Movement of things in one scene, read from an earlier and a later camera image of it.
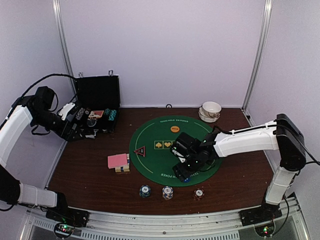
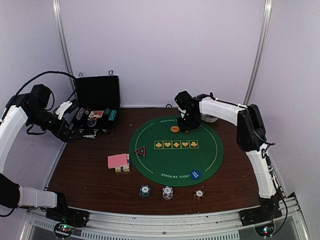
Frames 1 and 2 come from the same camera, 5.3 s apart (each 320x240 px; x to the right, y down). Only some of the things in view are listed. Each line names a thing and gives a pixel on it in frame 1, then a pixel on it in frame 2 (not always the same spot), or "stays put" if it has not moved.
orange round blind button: (175, 129) stays put
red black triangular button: (141, 150) stays put
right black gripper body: (194, 165) → (191, 121)
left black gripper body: (61, 130) stays put
